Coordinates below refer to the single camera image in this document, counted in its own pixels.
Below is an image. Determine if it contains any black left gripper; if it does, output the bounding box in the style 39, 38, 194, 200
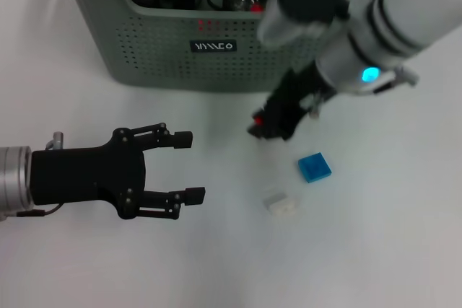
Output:
30, 122, 206, 221

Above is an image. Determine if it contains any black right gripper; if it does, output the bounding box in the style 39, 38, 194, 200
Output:
247, 58, 339, 142

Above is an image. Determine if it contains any blue square brick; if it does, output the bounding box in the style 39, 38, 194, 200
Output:
297, 151, 333, 184

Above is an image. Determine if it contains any white long brick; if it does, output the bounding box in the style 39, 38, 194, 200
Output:
262, 188, 300, 217

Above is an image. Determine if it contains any large red sloped brick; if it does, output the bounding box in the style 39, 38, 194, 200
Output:
197, 19, 221, 32

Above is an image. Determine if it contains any grey-green perforated storage bin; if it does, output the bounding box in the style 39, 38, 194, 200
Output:
59, 0, 387, 94

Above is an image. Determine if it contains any silver right gripper fitting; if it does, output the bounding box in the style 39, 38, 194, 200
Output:
305, 93, 322, 120

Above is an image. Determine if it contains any silver gripper fitting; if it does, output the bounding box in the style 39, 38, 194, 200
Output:
44, 131, 65, 151
305, 93, 322, 120

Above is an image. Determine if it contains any silver left gripper fitting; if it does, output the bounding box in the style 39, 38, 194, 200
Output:
44, 131, 65, 151

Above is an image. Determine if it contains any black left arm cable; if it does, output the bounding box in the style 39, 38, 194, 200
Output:
16, 202, 65, 218

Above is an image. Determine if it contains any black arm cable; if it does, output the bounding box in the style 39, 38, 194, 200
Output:
373, 66, 420, 94
16, 202, 65, 218

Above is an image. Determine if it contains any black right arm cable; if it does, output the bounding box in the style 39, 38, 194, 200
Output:
373, 66, 420, 94

